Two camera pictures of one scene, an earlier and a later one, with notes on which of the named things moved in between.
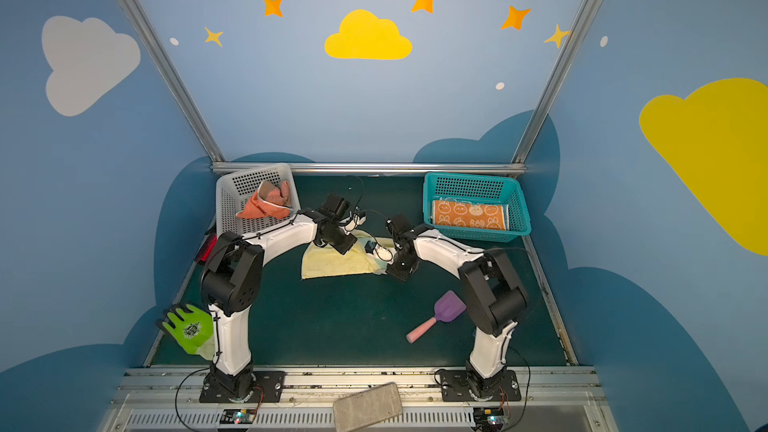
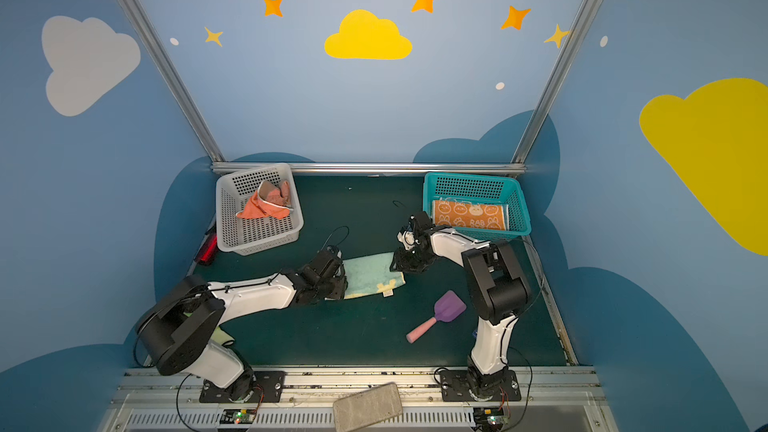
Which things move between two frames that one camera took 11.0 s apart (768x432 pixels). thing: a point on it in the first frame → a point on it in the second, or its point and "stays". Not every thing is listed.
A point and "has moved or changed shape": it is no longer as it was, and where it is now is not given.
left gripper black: [342, 239] → [336, 279]
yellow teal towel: [326, 261] has moved or changed shape
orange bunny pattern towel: [471, 214] stays
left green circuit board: [238, 416] stays
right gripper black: [398, 264] stays
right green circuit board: [488, 417] stays
